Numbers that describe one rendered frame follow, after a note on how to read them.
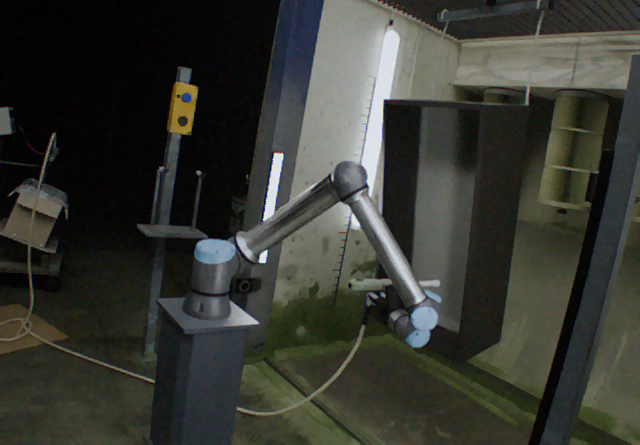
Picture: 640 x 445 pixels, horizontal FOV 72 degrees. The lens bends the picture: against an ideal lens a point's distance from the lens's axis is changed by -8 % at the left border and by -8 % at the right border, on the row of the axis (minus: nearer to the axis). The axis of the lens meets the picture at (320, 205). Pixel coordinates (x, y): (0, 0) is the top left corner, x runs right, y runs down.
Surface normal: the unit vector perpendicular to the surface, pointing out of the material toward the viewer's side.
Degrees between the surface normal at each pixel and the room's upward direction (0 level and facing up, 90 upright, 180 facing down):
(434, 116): 101
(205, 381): 90
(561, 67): 90
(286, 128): 90
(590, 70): 90
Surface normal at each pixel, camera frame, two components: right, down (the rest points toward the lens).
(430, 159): -0.80, 0.13
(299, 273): 0.59, 0.19
